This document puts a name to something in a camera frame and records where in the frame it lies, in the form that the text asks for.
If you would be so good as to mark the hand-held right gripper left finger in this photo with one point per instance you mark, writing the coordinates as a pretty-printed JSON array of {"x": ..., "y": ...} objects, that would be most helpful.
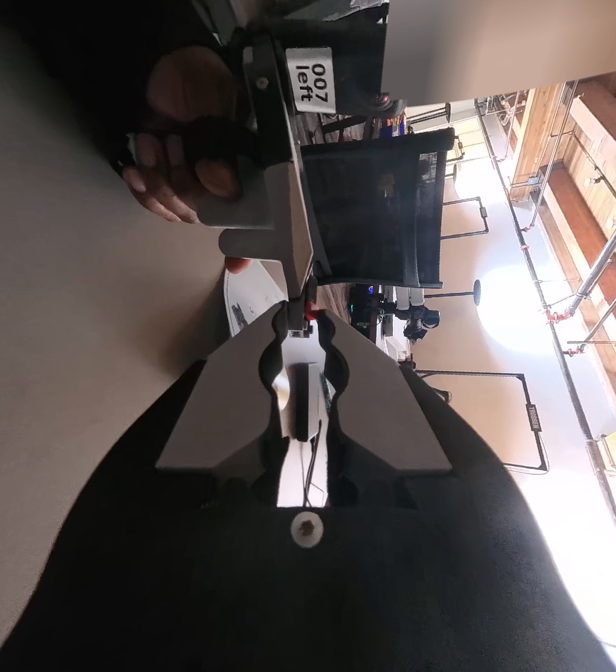
[{"x": 218, "y": 414}]

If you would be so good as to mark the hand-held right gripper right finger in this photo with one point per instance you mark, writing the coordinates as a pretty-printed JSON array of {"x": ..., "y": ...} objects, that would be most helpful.
[{"x": 392, "y": 414}]

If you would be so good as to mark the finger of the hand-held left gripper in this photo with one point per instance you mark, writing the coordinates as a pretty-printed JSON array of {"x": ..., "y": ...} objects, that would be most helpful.
[
  {"x": 295, "y": 225},
  {"x": 250, "y": 215}
]

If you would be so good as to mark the tiny red toy piece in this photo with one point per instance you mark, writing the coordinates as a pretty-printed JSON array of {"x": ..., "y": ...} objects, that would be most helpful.
[{"x": 311, "y": 312}]

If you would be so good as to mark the grey toy brick assembly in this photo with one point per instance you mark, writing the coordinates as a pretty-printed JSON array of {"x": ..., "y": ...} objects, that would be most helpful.
[{"x": 296, "y": 315}]

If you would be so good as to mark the person's left forearm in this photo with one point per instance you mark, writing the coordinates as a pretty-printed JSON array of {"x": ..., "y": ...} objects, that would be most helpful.
[{"x": 103, "y": 52}]

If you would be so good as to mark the brown desk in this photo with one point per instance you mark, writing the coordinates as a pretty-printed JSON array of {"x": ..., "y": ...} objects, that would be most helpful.
[{"x": 77, "y": 341}]

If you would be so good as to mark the person's left hand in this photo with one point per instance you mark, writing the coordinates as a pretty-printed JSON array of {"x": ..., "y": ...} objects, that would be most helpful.
[{"x": 192, "y": 84}]

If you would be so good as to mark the blue pen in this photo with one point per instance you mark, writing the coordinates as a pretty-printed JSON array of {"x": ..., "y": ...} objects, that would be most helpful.
[{"x": 327, "y": 393}]

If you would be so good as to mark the black mesh office chair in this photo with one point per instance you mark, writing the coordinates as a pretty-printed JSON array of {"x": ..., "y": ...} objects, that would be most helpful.
[{"x": 371, "y": 210}]

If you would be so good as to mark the toy instruction booklet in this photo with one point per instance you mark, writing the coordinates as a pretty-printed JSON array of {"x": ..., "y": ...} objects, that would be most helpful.
[{"x": 250, "y": 299}]

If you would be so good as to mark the black power bank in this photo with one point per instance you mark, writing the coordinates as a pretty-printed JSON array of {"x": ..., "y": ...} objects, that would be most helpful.
[{"x": 307, "y": 399}]

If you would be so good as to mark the black floor lamp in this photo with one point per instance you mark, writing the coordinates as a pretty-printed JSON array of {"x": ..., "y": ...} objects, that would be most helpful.
[{"x": 476, "y": 293}]

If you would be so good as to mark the silver ceiling pipe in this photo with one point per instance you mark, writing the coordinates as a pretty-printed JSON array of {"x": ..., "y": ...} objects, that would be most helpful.
[
  {"x": 602, "y": 257},
  {"x": 612, "y": 309}
]

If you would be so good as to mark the black robot arm with camera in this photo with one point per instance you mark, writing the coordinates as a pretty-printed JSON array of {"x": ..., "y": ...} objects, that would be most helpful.
[{"x": 418, "y": 317}]

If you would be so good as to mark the black metal frame stand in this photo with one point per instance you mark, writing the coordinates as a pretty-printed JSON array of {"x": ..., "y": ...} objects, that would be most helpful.
[{"x": 535, "y": 420}]

